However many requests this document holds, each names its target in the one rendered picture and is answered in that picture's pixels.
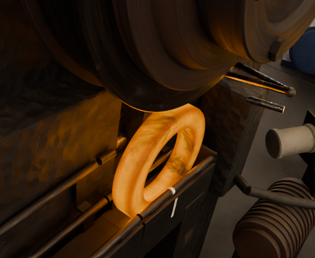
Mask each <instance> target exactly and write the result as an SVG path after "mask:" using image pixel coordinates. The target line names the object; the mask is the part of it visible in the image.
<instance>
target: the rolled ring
mask: <svg viewBox="0 0 315 258"><path fill-rule="evenodd" d="M176 133H177V139H176V143H175V146H174V149H173V151H172V153H171V156H170V158H169V159H168V161H167V163H166V165H165V166H164V168H163V169H162V171H161V172H160V173H159V175H158V176H157V177H156V178H155V179H154V180H153V181H152V182H151V183H150V184H149V185H148V186H147V187H145V188H144V185H145V181H146V178H147V175H148V172H149V170H150V168H151V166H152V164H153V162H154V160H155V158H156V157H157V155H158V154H159V152H160V151H161V149H162V148H163V146H164V145H165V144H166V143H167V142H168V141H169V139H170V138H171V137H173V136H174V135H175V134H176ZM204 133H205V117H204V115H203V113H202V111H201V110H200V109H198V108H196V107H194V106H192V105H191V104H189V103H188V104H186V105H183V106H181V107H178V108H176V109H173V110H169V111H165V112H153V113H152V114H151V115H150V116H149V117H148V118H147V119H146V120H145V121H144V122H143V124H142V125H141V126H140V127H139V129H138V130H137V131H136V133H135V134H134V136H133V137H132V139H131V141H130V142H129V144H128V146H127V148H126V149H125V151H124V153H123V155H122V157H121V160H120V162H119V164H118V167H117V170H116V173H115V177H114V181H113V185H112V199H113V202H114V204H115V206H116V207H117V209H119V210H120V211H122V212H123V213H125V214H126V215H128V216H129V217H130V218H133V217H134V216H136V215H137V214H138V213H139V212H140V211H141V210H142V209H144V208H145V207H146V206H147V205H149V204H150V203H151V202H152V201H153V200H155V199H156V198H157V197H158V196H160V195H161V194H162V193H163V192H164V191H166V190H167V189H168V188H169V187H170V186H172V185H173V184H174V183H175V182H177V181H178V180H179V179H180V178H182V177H183V176H184V175H185V174H186V173H188V172H189V171H190V170H191V168H192V166H193V164H194V162H195V160H196V157H197V155H198V153H199V150H200V147H201V144H202V141H203V137H204Z"/></svg>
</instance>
